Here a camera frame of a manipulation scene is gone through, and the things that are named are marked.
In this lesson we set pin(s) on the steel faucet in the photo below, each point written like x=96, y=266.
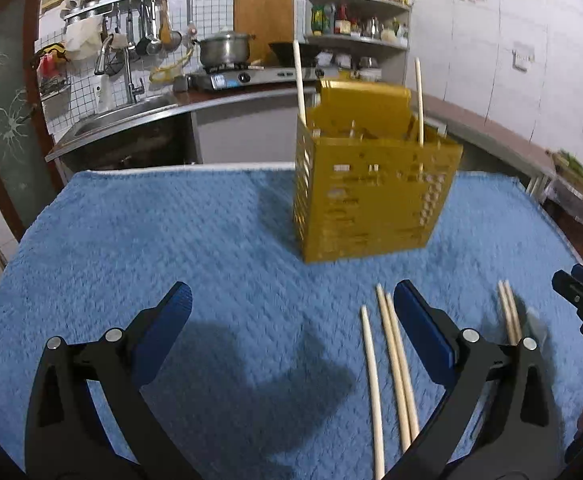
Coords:
x=130, y=80

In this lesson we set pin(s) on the steel sink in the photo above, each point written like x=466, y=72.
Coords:
x=116, y=115

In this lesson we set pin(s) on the pair of wooden chopsticks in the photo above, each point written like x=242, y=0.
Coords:
x=506, y=315

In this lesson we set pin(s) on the wooden cutting board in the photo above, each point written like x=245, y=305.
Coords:
x=264, y=15

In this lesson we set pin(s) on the brown glass door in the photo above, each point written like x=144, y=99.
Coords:
x=6, y=110

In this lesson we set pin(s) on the steel cooking pot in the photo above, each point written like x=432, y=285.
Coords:
x=224, y=50

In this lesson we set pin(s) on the plastic covered side table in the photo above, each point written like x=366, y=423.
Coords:
x=579, y=200

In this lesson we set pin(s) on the hanging steel ladle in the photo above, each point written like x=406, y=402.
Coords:
x=154, y=35

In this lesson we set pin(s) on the steel wall utensil rack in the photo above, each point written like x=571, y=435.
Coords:
x=116, y=2

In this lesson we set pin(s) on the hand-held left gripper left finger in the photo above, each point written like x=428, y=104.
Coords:
x=171, y=320

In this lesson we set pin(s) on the gas stove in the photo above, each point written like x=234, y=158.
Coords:
x=241, y=79

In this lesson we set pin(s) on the yellow perforated utensil holder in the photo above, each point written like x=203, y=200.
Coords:
x=371, y=200

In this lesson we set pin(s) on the wooden chopstick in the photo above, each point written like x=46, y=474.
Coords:
x=394, y=370
x=374, y=400
x=514, y=310
x=405, y=375
x=419, y=100
x=299, y=85

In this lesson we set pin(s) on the green vegetables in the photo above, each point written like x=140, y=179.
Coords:
x=576, y=165

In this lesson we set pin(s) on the blue towel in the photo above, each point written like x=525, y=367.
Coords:
x=196, y=240

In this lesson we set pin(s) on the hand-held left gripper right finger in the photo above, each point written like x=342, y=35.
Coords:
x=421, y=330

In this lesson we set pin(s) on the kitchen counter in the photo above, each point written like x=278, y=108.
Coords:
x=481, y=127

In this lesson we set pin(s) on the grey corner shelf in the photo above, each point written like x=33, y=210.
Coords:
x=356, y=41

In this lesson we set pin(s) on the black wok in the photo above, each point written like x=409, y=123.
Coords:
x=284, y=54

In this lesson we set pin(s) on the white wall socket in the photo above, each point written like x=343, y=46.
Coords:
x=523, y=57

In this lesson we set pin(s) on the white hanging cloth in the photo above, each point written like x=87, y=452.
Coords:
x=83, y=40

